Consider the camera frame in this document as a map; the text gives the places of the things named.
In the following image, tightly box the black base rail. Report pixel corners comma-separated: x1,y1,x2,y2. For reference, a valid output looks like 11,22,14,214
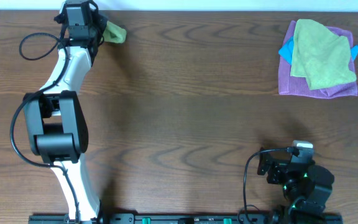
28,212,344,224

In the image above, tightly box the olive green cloth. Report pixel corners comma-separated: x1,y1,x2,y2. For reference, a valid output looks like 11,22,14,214
290,19,357,90

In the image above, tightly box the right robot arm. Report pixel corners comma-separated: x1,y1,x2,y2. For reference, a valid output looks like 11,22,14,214
257,146,334,223

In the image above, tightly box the purple cloth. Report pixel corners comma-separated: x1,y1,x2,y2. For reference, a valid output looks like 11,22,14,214
278,21,358,99

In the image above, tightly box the blue cloth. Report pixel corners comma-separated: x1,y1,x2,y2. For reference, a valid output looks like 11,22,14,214
278,37,358,65

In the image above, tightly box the bright green cloth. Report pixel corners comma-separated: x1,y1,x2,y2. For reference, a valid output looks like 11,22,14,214
103,21,127,44

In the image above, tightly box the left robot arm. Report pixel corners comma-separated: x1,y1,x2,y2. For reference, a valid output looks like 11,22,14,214
18,1,108,223

